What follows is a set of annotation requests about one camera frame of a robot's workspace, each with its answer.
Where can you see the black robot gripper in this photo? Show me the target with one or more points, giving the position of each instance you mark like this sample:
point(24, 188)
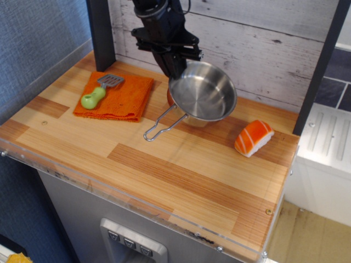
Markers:
point(164, 31)

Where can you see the silver panel with buttons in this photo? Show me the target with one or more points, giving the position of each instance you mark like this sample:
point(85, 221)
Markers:
point(125, 245)

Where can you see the green handled grey toy spatula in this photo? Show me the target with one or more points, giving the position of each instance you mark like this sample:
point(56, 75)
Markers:
point(90, 101)

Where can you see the dark grey right post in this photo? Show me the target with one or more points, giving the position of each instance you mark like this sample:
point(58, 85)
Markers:
point(324, 58)

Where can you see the dark grey post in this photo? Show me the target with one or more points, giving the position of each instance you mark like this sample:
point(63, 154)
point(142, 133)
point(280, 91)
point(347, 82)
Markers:
point(101, 32)
point(324, 58)

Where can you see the orange folded cloth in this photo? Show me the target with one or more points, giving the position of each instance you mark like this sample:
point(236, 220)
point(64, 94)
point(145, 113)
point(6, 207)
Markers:
point(125, 102)

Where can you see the steel pan with wire handle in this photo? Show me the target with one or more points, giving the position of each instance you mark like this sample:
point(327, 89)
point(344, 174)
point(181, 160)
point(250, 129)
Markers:
point(202, 93)

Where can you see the clear acrylic table edge guard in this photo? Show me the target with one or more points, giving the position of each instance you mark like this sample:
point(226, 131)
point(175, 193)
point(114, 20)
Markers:
point(200, 188)

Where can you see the white ridged side counter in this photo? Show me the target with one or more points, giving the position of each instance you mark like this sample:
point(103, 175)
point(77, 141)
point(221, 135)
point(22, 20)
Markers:
point(326, 138)

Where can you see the yellow object at corner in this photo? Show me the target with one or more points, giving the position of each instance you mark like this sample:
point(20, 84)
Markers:
point(18, 258)

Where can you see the toy salmon sushi piece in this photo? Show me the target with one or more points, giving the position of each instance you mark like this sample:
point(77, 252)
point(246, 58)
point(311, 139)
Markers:
point(253, 137)

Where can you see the dark grey left post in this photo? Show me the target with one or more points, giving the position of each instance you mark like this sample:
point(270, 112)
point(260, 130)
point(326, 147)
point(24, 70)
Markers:
point(101, 32)

